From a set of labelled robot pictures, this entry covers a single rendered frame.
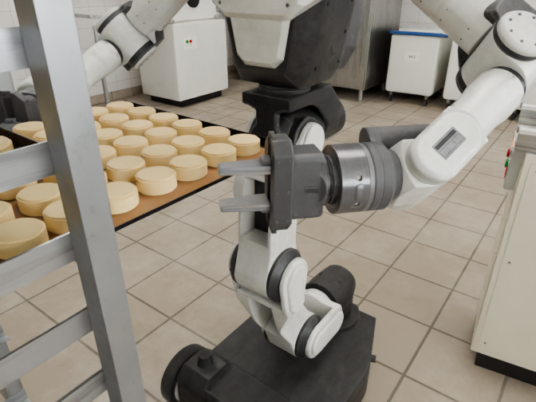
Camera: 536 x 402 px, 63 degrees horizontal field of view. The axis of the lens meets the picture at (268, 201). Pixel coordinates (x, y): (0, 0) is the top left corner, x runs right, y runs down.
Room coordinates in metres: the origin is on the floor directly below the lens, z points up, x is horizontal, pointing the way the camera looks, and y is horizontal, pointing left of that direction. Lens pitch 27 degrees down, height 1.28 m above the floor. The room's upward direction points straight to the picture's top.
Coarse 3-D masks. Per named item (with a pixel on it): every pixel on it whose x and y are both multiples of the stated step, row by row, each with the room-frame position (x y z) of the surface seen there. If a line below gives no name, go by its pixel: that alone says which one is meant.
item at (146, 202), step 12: (240, 156) 0.61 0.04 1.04; (252, 156) 0.61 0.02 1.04; (216, 168) 0.56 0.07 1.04; (108, 180) 0.52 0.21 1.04; (204, 180) 0.52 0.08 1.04; (180, 192) 0.49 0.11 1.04; (12, 204) 0.45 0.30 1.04; (144, 204) 0.45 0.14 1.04; (156, 204) 0.45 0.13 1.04; (24, 216) 0.42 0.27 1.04; (36, 216) 0.42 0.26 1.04; (120, 216) 0.43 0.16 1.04; (132, 216) 0.43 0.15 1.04
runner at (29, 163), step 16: (32, 144) 0.34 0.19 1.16; (0, 160) 0.32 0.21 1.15; (16, 160) 0.33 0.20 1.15; (32, 160) 0.34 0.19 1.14; (48, 160) 0.35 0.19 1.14; (0, 176) 0.32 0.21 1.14; (16, 176) 0.32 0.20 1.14; (32, 176) 0.33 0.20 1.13; (48, 176) 0.34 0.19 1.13; (0, 192) 0.31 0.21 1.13
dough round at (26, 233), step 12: (0, 228) 0.36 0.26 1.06; (12, 228) 0.36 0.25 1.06; (24, 228) 0.36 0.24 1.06; (36, 228) 0.36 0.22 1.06; (0, 240) 0.34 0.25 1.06; (12, 240) 0.34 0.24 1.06; (24, 240) 0.35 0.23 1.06; (36, 240) 0.35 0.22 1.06; (48, 240) 0.37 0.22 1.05; (0, 252) 0.34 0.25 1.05; (12, 252) 0.34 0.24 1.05
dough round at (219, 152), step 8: (208, 144) 0.60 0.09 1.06; (216, 144) 0.61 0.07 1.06; (224, 144) 0.61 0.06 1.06; (208, 152) 0.57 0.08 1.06; (216, 152) 0.57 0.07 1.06; (224, 152) 0.57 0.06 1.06; (232, 152) 0.58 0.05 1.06; (208, 160) 0.57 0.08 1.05; (216, 160) 0.57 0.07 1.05; (224, 160) 0.57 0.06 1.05; (232, 160) 0.58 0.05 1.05
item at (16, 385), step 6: (0, 348) 0.62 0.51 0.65; (6, 348) 0.62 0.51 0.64; (0, 354) 0.61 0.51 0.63; (18, 378) 0.63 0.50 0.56; (12, 384) 0.61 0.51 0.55; (18, 384) 0.62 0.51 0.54; (6, 390) 0.60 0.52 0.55; (12, 390) 0.61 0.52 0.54; (18, 390) 0.62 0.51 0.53; (6, 396) 0.61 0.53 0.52
